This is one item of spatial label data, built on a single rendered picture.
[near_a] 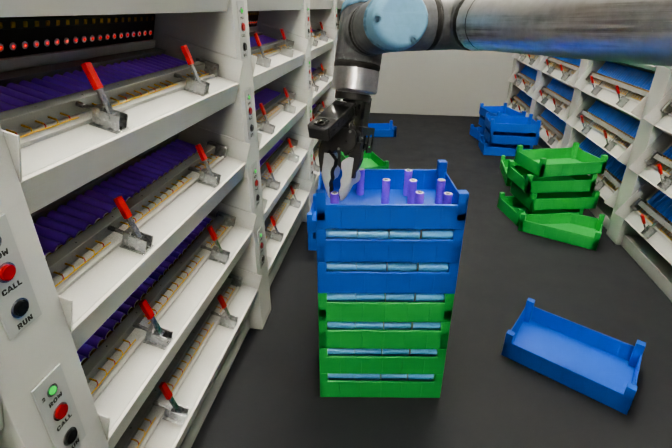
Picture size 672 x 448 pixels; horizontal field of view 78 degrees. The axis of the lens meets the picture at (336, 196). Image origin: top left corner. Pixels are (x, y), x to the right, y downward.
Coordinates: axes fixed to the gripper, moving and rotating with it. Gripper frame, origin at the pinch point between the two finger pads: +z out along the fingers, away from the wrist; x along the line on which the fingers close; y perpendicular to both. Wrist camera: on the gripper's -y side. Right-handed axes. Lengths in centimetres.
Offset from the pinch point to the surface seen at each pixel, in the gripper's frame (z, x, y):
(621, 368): 41, -63, 57
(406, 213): 1.8, -13.8, 5.3
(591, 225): 18, -54, 139
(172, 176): 0.7, 27.8, -16.9
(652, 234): 12, -71, 111
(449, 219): 2.0, -21.4, 9.9
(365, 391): 50, -8, 15
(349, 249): 11.4, -4.1, 2.0
